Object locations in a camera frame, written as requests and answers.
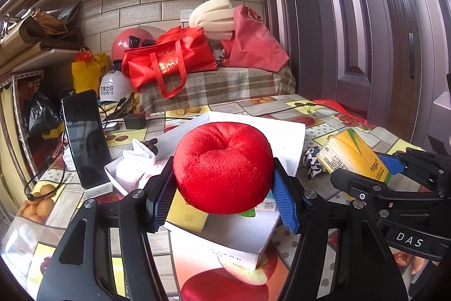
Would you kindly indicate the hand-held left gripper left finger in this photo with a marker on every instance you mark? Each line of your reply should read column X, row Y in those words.
column 162, row 202

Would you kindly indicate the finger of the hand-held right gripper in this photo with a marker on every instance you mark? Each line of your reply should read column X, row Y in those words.
column 352, row 184
column 396, row 163

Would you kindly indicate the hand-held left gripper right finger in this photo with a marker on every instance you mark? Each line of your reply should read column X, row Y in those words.
column 285, row 198

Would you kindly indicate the yellow tissue pack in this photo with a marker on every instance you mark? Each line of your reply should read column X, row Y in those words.
column 356, row 153

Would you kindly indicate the white cardboard box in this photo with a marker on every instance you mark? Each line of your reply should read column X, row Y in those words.
column 267, row 135

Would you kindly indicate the red plush apple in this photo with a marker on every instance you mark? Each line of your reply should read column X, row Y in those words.
column 222, row 174

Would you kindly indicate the person's right hand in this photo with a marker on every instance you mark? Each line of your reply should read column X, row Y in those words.
column 420, row 265

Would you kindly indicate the teal tissue pack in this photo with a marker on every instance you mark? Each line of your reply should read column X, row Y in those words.
column 266, row 204

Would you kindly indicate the green and yellow sponge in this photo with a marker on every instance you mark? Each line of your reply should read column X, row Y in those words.
column 186, row 214

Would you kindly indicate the white glove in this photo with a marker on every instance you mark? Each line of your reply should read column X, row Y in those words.
column 134, row 167

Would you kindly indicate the black and white patterned cloth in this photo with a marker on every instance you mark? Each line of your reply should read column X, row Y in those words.
column 313, row 160

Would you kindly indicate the white phone stand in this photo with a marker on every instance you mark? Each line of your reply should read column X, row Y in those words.
column 98, row 191

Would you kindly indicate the black charger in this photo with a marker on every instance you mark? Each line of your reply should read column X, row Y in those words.
column 134, row 121

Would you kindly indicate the black smartphone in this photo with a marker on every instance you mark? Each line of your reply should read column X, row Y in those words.
column 84, row 138

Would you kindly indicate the white helmet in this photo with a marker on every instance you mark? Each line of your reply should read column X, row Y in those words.
column 111, row 86

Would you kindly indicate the plaid covered bench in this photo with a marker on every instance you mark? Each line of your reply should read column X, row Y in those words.
column 218, row 86

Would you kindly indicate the red tote bag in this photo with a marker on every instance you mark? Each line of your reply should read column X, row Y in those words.
column 169, row 61

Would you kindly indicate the yellow bag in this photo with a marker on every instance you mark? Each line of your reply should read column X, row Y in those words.
column 86, row 75

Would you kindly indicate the black plastic bag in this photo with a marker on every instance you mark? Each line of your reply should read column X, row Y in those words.
column 42, row 114

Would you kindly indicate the red fabric bag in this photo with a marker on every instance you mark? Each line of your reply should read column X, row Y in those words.
column 253, row 47

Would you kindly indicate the dark brown door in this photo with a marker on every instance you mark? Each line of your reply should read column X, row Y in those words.
column 370, row 4

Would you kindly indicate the red helmet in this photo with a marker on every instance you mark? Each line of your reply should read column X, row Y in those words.
column 121, row 43

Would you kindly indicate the metal shelf rack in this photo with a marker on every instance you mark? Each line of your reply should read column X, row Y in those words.
column 19, row 117

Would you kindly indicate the cream foam rolls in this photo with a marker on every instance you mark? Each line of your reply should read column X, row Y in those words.
column 211, row 15

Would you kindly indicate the white wall switch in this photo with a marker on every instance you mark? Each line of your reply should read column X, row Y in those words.
column 185, row 15

